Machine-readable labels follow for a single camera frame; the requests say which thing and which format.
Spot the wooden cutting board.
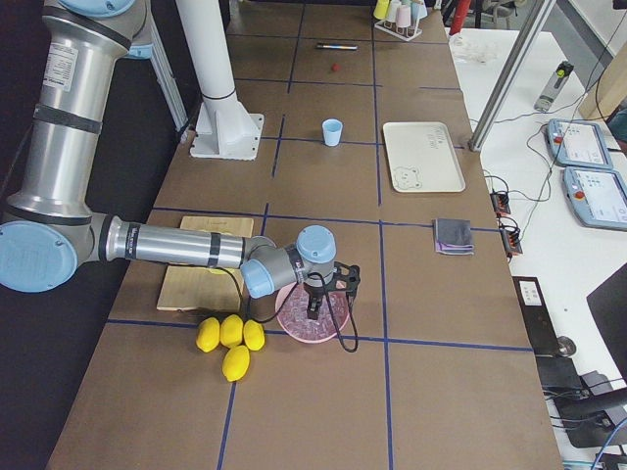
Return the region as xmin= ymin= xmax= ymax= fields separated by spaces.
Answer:
xmin=157 ymin=215 xmax=254 ymax=312

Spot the clear drink bottle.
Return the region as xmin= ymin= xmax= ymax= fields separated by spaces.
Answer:
xmin=534 ymin=61 xmax=574 ymax=113

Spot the steel muddler black tip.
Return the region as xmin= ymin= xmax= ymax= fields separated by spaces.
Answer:
xmin=315 ymin=42 xmax=359 ymax=51

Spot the cream bear tray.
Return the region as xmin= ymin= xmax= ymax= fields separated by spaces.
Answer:
xmin=383 ymin=121 xmax=465 ymax=193

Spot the teach pendant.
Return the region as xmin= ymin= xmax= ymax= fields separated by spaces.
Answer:
xmin=563 ymin=166 xmax=626 ymax=231
xmin=547 ymin=118 xmax=613 ymax=169

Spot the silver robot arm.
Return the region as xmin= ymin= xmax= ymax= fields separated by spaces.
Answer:
xmin=1 ymin=1 xmax=340 ymax=318

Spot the yellow lemon right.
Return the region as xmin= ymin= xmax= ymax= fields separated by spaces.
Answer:
xmin=243 ymin=319 xmax=265 ymax=352

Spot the rack of pastel cups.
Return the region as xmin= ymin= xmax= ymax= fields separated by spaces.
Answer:
xmin=373 ymin=0 xmax=428 ymax=41

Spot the yellow lemon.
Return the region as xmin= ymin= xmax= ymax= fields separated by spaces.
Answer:
xmin=221 ymin=345 xmax=251 ymax=382
xmin=243 ymin=319 xmax=265 ymax=352
xmin=219 ymin=314 xmax=244 ymax=349
xmin=196 ymin=317 xmax=220 ymax=353

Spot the pink bowl of ice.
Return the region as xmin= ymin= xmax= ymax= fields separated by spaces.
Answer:
xmin=275 ymin=283 xmax=349 ymax=344

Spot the aluminium frame post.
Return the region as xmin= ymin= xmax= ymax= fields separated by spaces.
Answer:
xmin=468 ymin=0 xmax=556 ymax=152

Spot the lower teach pendant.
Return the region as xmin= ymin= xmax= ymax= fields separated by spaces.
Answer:
xmin=563 ymin=166 xmax=626 ymax=231

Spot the yellow lemon middle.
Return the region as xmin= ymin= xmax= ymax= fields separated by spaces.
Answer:
xmin=219 ymin=314 xmax=244 ymax=349

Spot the light blue paper cup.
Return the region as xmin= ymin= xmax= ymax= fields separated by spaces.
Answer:
xmin=321 ymin=118 xmax=343 ymax=147

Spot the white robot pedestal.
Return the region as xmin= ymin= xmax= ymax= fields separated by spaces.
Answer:
xmin=176 ymin=0 xmax=265 ymax=161

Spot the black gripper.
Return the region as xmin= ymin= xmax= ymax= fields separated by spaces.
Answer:
xmin=304 ymin=272 xmax=335 ymax=320

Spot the yellow lemon far left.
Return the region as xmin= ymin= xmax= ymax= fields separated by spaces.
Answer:
xmin=196 ymin=317 xmax=220 ymax=353

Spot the yellow lemon front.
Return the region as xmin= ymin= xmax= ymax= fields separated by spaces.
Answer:
xmin=221 ymin=345 xmax=251 ymax=382

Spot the grey purple folded cloth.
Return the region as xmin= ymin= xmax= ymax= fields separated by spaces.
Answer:
xmin=433 ymin=218 xmax=474 ymax=256

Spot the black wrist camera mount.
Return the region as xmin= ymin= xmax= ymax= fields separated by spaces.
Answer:
xmin=332 ymin=261 xmax=361 ymax=309

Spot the upper teach pendant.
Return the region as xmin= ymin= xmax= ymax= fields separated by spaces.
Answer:
xmin=547 ymin=118 xmax=613 ymax=169

